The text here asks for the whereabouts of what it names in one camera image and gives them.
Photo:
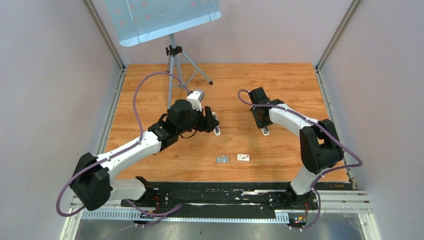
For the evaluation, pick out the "grey staple strips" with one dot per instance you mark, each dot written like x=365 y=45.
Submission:
x=222 y=159

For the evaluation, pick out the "grey tripod stand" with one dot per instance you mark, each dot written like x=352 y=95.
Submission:
x=173 y=51

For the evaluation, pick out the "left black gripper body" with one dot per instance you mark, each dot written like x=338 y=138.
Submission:
x=196 y=120

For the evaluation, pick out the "white stapler body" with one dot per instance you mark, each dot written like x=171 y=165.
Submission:
x=265 y=131

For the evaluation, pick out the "silver perforated music stand tray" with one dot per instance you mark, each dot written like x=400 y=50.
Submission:
x=139 y=21

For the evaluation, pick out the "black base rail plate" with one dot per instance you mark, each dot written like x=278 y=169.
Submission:
x=223 y=200

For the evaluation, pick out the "white staple box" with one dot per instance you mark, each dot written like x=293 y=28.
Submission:
x=243 y=157

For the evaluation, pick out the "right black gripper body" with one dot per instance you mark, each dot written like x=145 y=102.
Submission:
x=261 y=123

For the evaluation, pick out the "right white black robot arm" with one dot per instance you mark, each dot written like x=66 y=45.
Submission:
x=319 y=150

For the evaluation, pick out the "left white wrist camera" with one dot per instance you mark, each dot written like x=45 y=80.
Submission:
x=195 y=99

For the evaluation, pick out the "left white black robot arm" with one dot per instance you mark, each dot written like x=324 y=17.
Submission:
x=94 y=178

